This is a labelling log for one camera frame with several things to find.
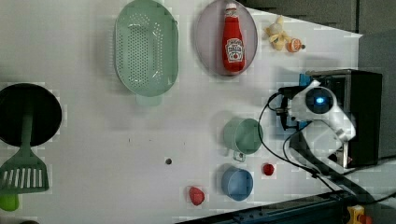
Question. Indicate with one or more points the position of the red ketchup bottle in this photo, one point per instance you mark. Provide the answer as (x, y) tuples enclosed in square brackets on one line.
[(233, 48)]

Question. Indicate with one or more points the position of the black frying pan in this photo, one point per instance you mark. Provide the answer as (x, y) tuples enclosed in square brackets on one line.
[(19, 100)]

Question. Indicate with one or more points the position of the green cup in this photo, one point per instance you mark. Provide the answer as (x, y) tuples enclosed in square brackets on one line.
[(243, 137)]

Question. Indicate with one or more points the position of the grey round plate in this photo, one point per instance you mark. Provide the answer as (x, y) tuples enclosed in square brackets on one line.
[(208, 36)]

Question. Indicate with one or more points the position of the green colander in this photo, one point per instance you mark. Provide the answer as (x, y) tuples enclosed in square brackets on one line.
[(146, 50)]

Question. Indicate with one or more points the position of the blue cup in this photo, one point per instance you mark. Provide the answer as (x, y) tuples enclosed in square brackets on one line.
[(237, 183)]

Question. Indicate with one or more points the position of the lime green object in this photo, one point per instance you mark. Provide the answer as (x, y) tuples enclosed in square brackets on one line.
[(9, 202)]

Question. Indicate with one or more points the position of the toy orange slice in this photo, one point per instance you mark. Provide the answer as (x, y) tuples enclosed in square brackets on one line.
[(294, 45)]

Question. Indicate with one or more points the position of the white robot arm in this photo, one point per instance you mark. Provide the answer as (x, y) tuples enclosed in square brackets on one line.
[(327, 129)]

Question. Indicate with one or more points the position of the peeled toy banana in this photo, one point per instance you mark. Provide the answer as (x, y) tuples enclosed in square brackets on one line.
[(276, 34)]

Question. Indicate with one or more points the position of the red toy strawberry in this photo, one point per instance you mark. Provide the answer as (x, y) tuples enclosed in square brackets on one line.
[(196, 195)]

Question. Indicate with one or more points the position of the green slotted spatula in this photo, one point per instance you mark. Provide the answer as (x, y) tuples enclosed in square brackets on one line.
[(24, 172)]

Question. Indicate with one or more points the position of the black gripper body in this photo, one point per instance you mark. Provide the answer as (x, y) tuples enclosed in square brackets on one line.
[(283, 111)]

